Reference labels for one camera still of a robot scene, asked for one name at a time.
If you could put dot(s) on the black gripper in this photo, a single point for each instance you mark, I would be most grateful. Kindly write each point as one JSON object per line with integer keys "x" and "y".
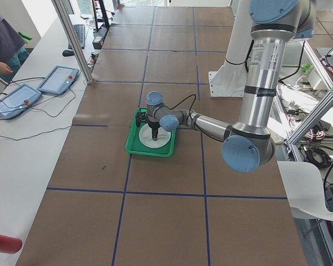
{"x": 154, "y": 126}

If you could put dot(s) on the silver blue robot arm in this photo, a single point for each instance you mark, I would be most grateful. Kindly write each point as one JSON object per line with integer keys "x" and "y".
{"x": 253, "y": 60}

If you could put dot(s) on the green plastic tray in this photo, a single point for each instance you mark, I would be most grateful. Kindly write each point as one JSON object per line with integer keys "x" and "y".
{"x": 136, "y": 145}

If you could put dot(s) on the blue teach pendant far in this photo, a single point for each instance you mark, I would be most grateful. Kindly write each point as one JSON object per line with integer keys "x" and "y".
{"x": 58, "y": 80}

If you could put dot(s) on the blue teach pendant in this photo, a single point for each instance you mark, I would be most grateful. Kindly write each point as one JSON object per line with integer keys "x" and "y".
{"x": 19, "y": 100}
{"x": 58, "y": 80}

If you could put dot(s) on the black computer mouse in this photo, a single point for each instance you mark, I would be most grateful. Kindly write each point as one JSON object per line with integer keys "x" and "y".
{"x": 67, "y": 53}

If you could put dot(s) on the black keyboard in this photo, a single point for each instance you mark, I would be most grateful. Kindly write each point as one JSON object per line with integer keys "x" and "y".
{"x": 79, "y": 30}

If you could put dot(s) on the blue teach pendant near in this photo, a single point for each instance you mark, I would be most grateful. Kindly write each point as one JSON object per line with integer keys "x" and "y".
{"x": 19, "y": 100}

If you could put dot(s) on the person in dark shirt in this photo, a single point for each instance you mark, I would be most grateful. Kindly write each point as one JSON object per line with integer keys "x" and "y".
{"x": 13, "y": 54}

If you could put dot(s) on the red cylinder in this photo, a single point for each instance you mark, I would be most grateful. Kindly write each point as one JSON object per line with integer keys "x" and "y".
{"x": 9, "y": 245}

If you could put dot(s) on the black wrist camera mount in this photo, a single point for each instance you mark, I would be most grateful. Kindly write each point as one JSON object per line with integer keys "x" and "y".
{"x": 141, "y": 117}

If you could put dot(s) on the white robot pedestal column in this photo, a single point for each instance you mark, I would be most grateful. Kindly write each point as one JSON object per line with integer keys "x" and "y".
{"x": 230, "y": 79}

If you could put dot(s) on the aluminium frame post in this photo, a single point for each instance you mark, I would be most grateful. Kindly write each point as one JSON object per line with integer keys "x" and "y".
{"x": 64, "y": 18}

